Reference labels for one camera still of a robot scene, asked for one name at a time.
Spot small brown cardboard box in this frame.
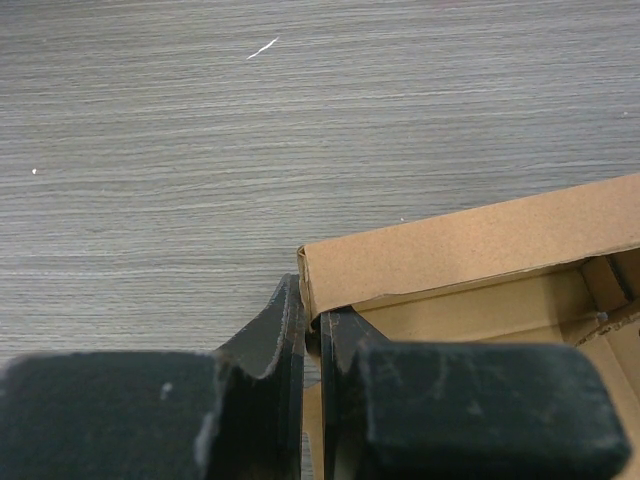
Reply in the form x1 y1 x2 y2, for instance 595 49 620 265
298 175 639 479

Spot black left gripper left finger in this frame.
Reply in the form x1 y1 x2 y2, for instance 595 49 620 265
1 274 305 479

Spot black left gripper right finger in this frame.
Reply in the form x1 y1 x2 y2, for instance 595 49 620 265
319 309 631 479

